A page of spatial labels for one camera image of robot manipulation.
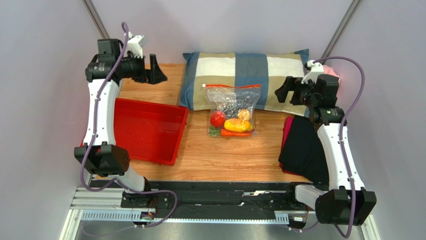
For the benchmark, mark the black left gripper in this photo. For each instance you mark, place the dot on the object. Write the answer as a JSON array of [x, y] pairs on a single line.
[[154, 76]]

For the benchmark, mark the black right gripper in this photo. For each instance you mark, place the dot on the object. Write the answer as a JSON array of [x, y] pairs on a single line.
[[293, 91]]

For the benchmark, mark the round yellow toy fruit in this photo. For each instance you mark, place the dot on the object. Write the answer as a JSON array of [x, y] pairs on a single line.
[[244, 114]]

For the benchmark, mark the clear orange zip top bag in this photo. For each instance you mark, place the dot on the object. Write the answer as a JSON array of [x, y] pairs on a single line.
[[247, 96]]

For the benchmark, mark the orange yellow toy mango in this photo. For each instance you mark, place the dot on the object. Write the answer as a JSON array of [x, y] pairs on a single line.
[[237, 125]]

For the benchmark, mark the orange toy carrot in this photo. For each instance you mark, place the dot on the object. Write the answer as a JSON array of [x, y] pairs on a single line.
[[216, 132]]

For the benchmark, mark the dark purple toy fruit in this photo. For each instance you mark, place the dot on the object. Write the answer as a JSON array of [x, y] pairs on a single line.
[[230, 109]]

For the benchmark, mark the orange toy persimmon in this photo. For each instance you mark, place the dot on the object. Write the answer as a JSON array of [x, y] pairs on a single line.
[[217, 119]]

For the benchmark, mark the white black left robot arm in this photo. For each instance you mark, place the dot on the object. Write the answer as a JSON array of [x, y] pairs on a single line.
[[104, 74]]

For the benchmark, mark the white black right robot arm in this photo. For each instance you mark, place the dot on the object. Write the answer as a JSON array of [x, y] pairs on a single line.
[[347, 202]]

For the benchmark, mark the magenta folded cloth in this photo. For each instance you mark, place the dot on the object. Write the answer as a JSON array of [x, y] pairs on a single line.
[[286, 130]]

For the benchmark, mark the blue beige checked pillow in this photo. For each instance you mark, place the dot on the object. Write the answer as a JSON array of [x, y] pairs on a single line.
[[239, 70]]

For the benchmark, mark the pink cap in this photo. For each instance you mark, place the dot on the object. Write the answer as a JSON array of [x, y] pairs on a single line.
[[330, 71]]

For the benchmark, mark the black folded cloth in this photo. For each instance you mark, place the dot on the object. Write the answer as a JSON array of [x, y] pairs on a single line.
[[303, 153]]

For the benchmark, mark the red plastic tray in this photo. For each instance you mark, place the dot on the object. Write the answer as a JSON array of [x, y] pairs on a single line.
[[120, 130]]

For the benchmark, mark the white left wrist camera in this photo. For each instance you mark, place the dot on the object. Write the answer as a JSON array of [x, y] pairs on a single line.
[[135, 45]]

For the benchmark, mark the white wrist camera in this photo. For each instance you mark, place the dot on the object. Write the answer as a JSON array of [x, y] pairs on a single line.
[[135, 45], [314, 69]]

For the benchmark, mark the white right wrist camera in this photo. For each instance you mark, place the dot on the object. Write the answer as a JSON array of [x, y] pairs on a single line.
[[314, 69]]

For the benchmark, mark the grey slotted cable duct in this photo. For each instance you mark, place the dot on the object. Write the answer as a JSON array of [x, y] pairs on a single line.
[[279, 218]]

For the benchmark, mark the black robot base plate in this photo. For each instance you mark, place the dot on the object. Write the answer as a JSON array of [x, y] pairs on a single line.
[[211, 199]]

